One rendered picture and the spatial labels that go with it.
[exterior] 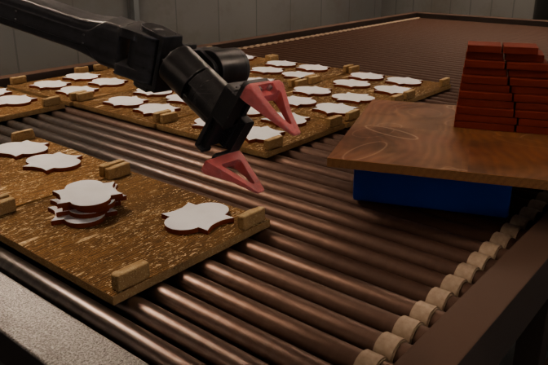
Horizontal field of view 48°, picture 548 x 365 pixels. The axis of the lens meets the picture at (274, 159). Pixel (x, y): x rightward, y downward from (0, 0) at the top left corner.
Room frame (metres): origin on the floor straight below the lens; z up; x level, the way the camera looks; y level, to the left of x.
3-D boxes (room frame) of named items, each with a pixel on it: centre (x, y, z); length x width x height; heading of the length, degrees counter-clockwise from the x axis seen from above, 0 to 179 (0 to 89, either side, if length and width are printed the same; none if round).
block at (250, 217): (1.01, 0.04, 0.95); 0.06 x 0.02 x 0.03; 140
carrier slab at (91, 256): (1.03, 0.28, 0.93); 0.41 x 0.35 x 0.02; 50
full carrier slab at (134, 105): (1.96, 0.39, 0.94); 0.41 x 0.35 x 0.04; 50
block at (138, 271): (0.81, 0.21, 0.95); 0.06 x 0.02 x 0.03; 140
